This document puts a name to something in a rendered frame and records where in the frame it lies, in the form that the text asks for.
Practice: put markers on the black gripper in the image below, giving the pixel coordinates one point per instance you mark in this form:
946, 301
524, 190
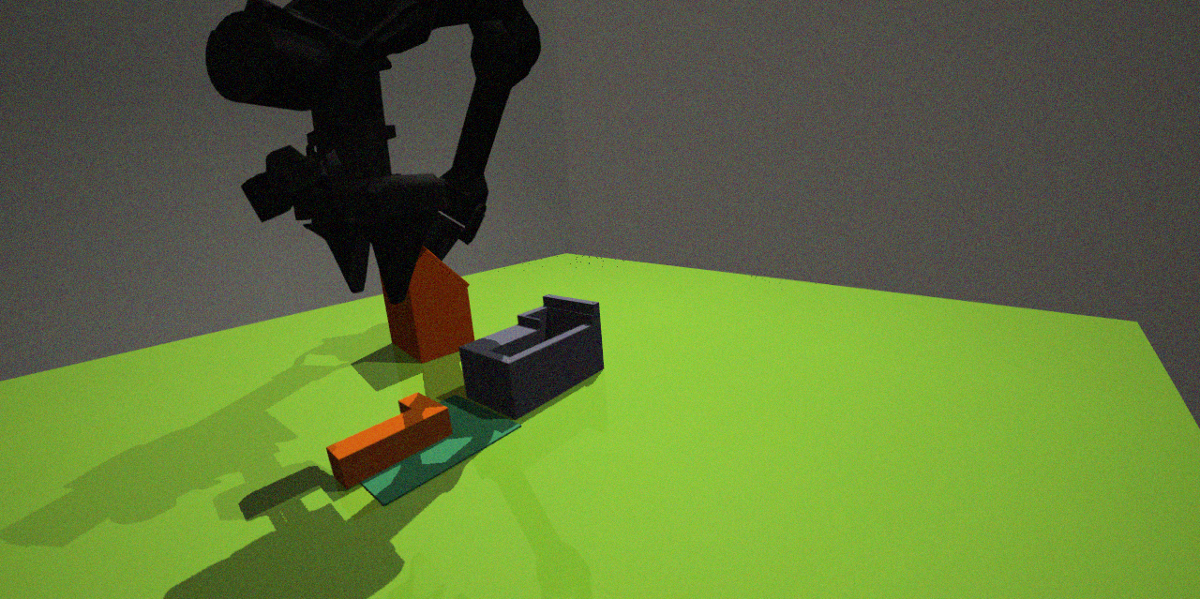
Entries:
387, 210

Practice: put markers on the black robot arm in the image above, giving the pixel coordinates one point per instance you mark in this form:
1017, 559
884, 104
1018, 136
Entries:
325, 56

